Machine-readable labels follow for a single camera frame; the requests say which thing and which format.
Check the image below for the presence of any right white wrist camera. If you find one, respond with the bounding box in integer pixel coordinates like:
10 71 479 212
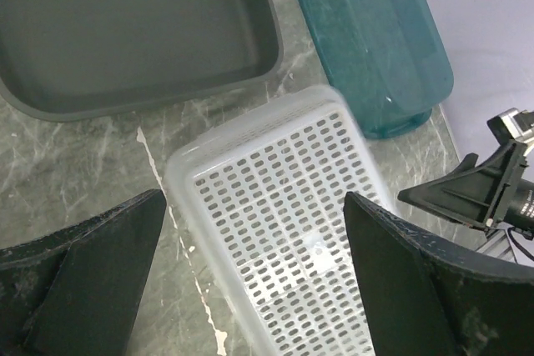
486 108 533 148

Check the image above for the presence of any white perforated basket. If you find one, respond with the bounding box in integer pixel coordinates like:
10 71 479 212
165 85 395 355

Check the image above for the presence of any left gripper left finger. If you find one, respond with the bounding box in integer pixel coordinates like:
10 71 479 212
1 189 167 355

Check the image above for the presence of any dark grey container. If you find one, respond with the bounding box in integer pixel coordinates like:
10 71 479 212
1 0 283 122

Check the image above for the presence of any teal transparent container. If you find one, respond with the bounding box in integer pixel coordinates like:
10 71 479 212
298 0 454 139

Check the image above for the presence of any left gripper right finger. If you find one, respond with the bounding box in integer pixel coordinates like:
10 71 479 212
343 192 533 355

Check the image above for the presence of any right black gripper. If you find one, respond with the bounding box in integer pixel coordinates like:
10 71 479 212
397 140 533 232

